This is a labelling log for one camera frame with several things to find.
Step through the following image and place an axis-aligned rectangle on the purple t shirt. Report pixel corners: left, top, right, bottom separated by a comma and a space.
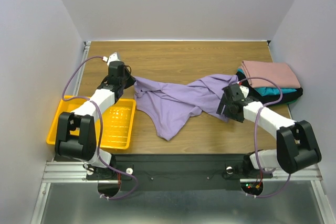
134, 74, 238, 141

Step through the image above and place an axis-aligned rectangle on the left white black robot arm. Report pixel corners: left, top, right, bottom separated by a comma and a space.
55, 57, 135, 179

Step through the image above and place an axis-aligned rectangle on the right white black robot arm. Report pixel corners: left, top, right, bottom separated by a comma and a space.
217, 83, 322, 177

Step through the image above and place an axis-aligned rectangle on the black folded t shirt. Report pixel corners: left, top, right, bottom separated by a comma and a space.
242, 80, 303, 106

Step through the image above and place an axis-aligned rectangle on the yellow plastic tray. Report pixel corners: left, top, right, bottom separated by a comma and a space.
46, 99, 136, 150

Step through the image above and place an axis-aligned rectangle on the pink folded t shirt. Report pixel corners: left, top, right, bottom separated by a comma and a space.
238, 60, 301, 89

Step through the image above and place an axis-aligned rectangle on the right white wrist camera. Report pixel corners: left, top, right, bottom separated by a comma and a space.
239, 84, 249, 98

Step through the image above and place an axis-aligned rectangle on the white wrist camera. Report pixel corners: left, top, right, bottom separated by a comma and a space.
239, 84, 249, 98
102, 52, 121, 66

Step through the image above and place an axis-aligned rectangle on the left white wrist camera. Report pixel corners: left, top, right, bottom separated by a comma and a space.
102, 52, 121, 66

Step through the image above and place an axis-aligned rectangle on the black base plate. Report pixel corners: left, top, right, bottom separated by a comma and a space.
54, 152, 305, 192

